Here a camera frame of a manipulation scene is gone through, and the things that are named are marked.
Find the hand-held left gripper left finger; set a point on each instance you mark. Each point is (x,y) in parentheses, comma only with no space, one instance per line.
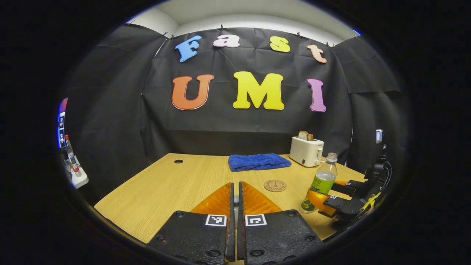
(230,221)

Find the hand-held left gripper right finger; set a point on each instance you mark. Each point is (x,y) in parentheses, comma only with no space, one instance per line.
(241,221)

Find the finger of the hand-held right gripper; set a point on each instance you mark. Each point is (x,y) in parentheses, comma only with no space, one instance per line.
(336,204)
(349,187)

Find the green label water bottle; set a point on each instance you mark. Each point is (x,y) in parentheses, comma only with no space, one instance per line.
(323,180)

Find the round wooden coaster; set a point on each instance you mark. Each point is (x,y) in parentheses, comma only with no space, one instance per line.
(275,185)

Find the small red-capped bottle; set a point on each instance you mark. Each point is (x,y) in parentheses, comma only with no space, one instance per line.
(72,156)

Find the white toaster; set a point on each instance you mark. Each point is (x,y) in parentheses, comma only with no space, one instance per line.
(305,151)

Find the blue towel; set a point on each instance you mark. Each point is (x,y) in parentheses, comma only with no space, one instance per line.
(257,162)

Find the toast slice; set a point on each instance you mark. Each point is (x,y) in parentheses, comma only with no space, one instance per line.
(304,135)

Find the white power strip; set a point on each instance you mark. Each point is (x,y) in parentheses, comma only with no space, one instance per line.
(80,179)

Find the computer monitor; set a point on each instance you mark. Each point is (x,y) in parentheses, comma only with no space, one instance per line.
(61,125)

